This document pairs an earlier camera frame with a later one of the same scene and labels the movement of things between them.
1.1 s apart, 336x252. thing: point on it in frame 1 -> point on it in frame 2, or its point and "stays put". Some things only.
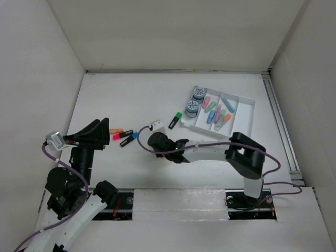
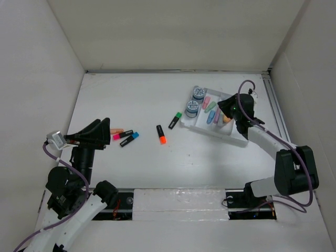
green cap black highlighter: x=177 y=116 stays put
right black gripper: x=159 y=154 -> x=224 y=105
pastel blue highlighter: x=210 y=117 stays put
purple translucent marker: x=218 y=113 stays put
